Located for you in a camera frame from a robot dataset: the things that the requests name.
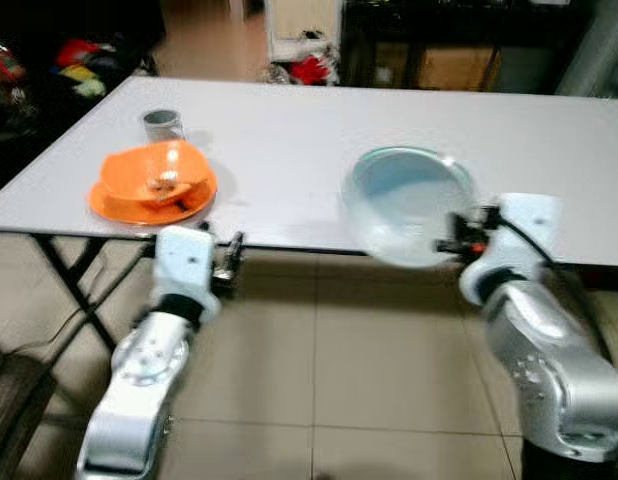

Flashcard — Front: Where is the red cloth item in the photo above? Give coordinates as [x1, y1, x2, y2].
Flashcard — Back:
[289, 55, 336, 87]

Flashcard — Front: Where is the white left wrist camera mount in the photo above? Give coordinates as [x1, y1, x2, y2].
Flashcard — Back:
[152, 226, 216, 307]

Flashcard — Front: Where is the black shelf unit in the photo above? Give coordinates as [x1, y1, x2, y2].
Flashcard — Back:
[339, 0, 590, 97]

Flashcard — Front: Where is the black folding table leg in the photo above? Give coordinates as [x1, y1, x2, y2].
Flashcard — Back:
[34, 233, 122, 353]

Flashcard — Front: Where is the small golden spoon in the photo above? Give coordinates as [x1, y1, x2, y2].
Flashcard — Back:
[144, 172, 186, 197]

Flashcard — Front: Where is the teal plastic plate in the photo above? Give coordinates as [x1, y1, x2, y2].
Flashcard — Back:
[349, 145, 480, 203]

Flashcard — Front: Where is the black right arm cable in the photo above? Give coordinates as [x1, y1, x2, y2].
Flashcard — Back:
[497, 215, 616, 367]

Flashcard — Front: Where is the orange plastic bowl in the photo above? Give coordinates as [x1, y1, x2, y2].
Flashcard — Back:
[99, 140, 215, 207]

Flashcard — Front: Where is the grey pillar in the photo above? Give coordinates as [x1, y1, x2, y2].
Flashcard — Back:
[554, 0, 618, 99]

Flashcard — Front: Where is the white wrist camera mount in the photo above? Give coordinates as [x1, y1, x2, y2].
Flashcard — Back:
[494, 193, 562, 278]
[152, 226, 216, 307]

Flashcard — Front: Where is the grey metal cup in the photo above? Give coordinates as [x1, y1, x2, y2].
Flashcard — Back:
[142, 109, 186, 143]

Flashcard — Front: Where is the brown cardboard box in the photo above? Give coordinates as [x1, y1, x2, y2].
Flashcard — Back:
[419, 45, 501, 92]

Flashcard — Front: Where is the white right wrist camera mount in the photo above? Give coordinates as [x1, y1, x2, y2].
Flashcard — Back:
[494, 193, 562, 278]

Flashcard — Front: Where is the orange plastic plate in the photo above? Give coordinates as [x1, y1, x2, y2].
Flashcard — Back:
[88, 170, 218, 226]

